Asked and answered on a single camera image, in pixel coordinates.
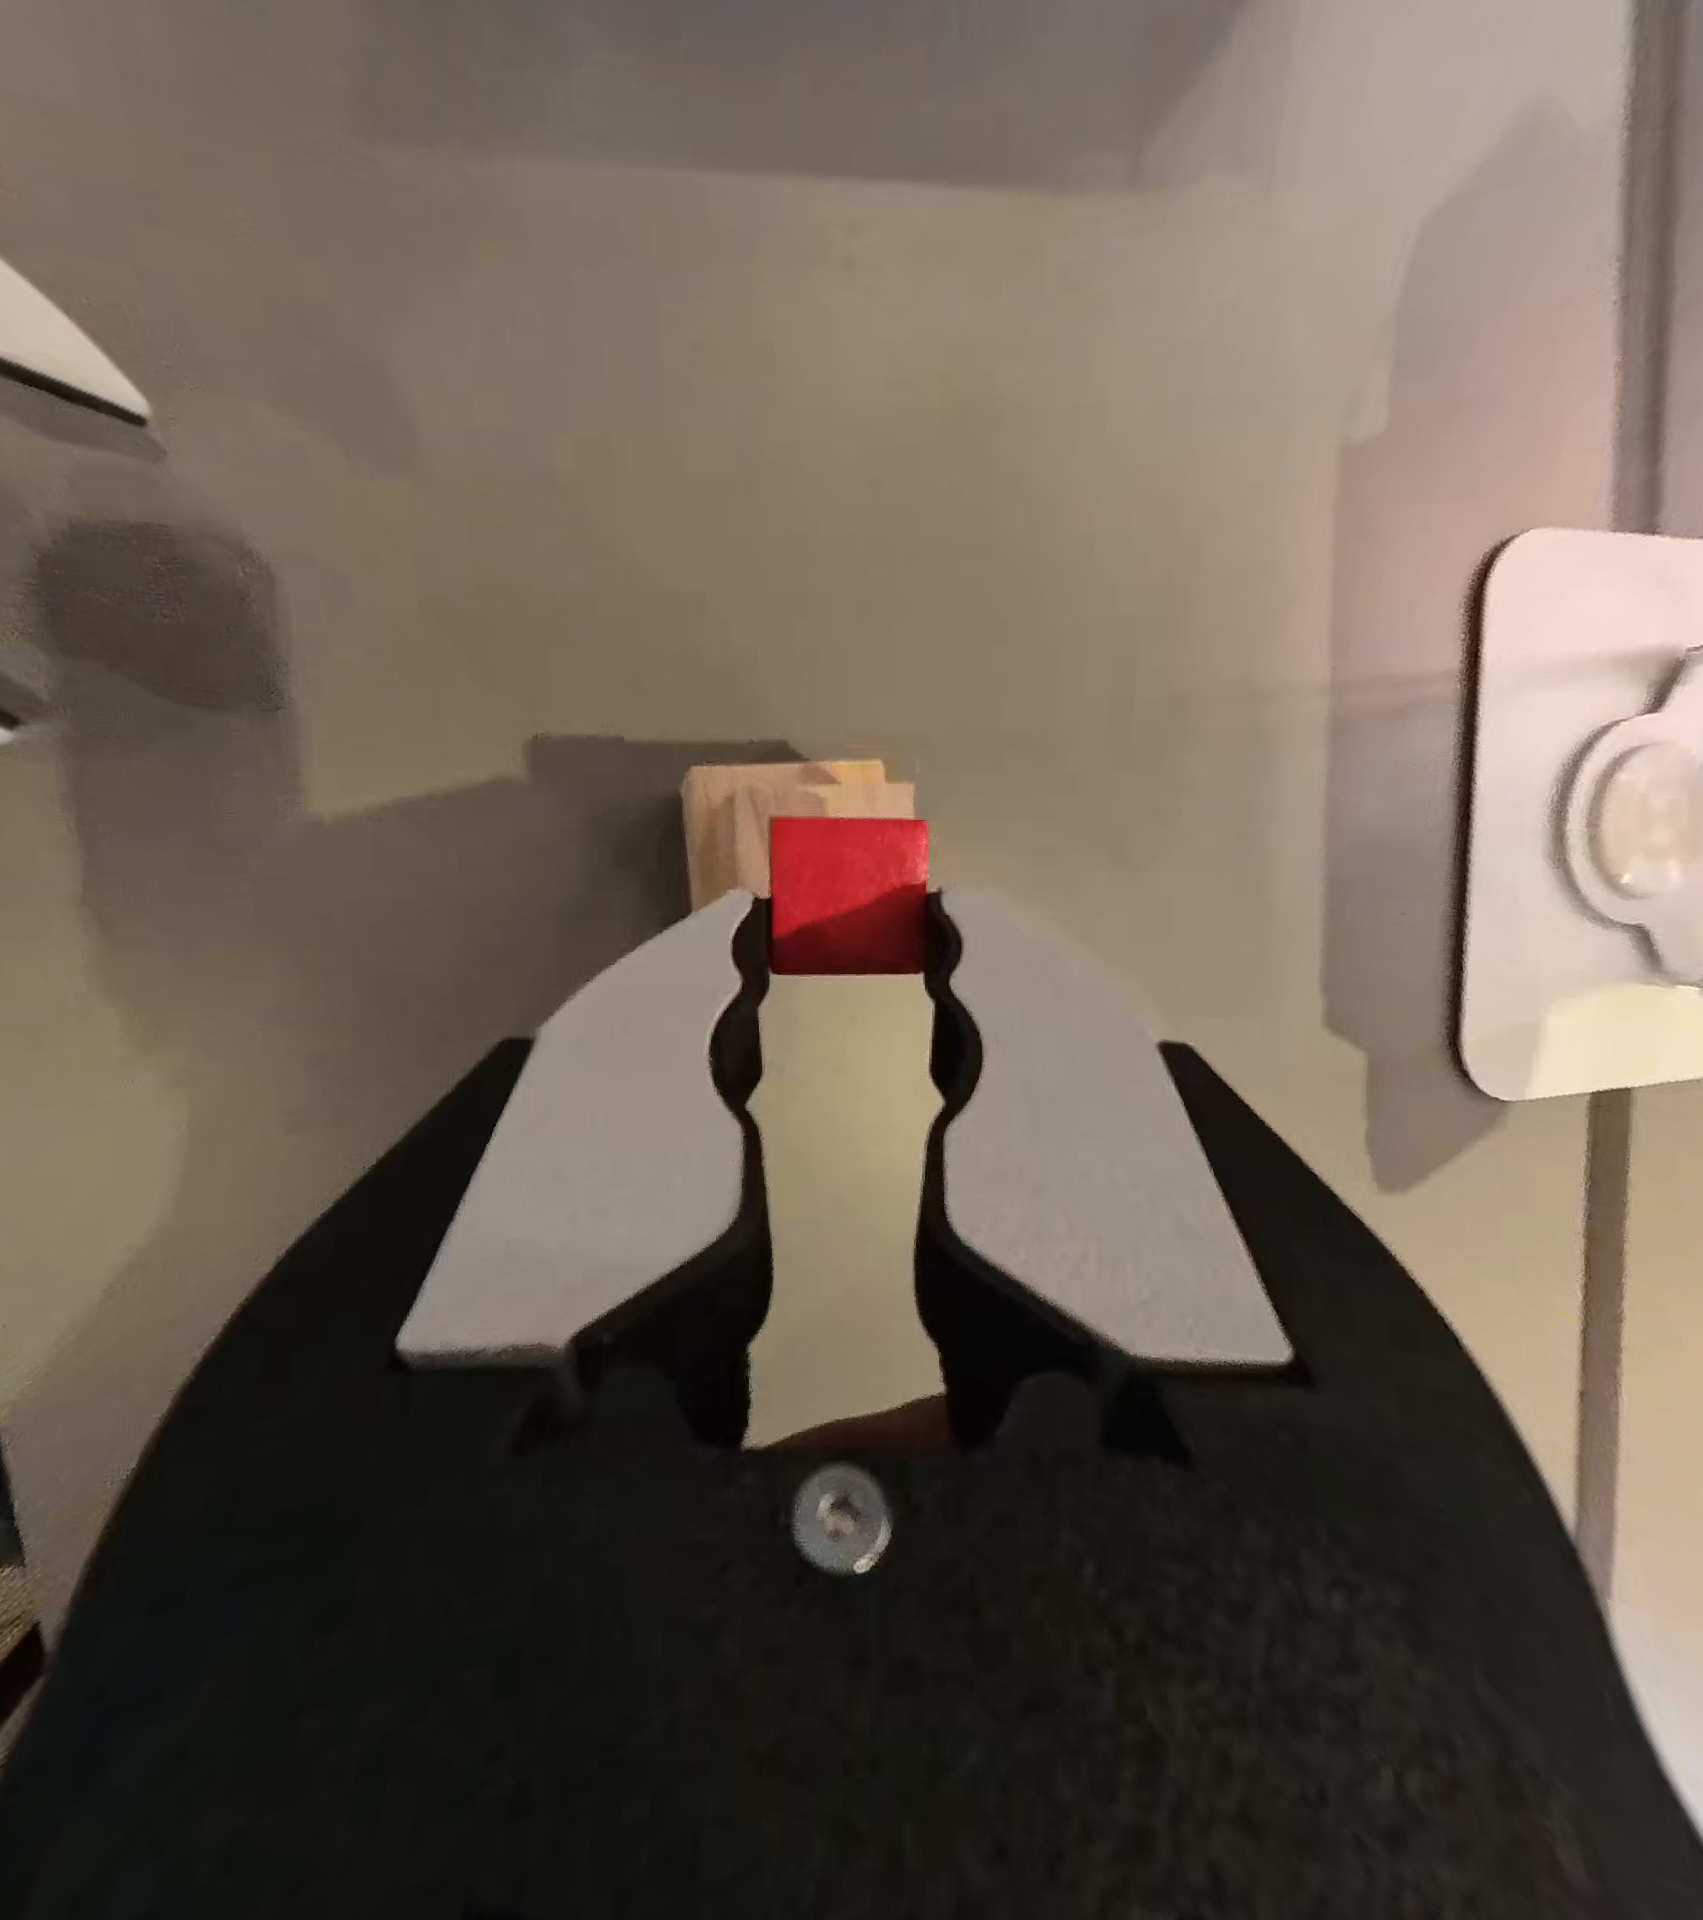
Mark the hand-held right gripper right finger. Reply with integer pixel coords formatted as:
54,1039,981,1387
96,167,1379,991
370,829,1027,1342
911,884,1295,1446

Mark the medium natural wooden cube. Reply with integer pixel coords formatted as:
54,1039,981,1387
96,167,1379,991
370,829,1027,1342
768,760,919,823

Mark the large natural wooden cube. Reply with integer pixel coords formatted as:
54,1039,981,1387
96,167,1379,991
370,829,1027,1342
682,764,778,917

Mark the red wooden cube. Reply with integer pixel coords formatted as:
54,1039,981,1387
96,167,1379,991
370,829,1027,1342
766,815,935,977

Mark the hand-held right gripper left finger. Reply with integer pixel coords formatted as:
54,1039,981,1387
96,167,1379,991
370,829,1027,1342
398,884,778,1446

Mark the white instruction sign stand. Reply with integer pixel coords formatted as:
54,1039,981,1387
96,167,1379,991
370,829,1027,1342
1457,524,1703,1104

